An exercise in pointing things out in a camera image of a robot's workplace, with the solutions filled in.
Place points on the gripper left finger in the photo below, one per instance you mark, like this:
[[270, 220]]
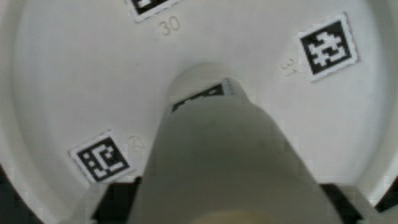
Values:
[[116, 203]]

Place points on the white cylindrical table leg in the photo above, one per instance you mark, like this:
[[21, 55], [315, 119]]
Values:
[[226, 177]]

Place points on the white round table top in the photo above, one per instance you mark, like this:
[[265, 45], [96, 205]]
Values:
[[92, 53]]

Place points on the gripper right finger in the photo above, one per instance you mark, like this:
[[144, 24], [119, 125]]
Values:
[[350, 204]]

